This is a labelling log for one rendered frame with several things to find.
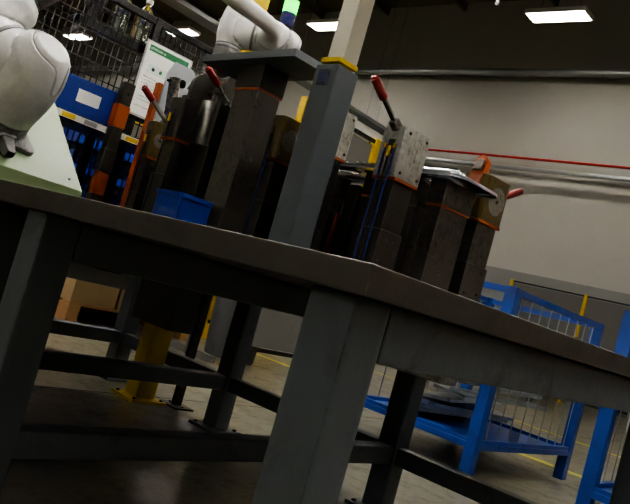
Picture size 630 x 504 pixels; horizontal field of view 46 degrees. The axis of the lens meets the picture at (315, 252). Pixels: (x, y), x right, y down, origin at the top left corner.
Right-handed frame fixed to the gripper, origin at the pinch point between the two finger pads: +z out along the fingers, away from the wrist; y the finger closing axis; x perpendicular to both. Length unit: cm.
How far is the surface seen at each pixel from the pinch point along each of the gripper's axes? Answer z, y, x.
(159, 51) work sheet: -29, 5, 54
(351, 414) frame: 62, -68, -155
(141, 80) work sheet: -15, 1, 54
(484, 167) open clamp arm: 5, 13, -107
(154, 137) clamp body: 13.7, -19.0, -3.1
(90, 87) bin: -0.3, -26.9, 35.4
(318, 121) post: 12, -37, -98
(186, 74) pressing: -17.8, 3.3, 26.6
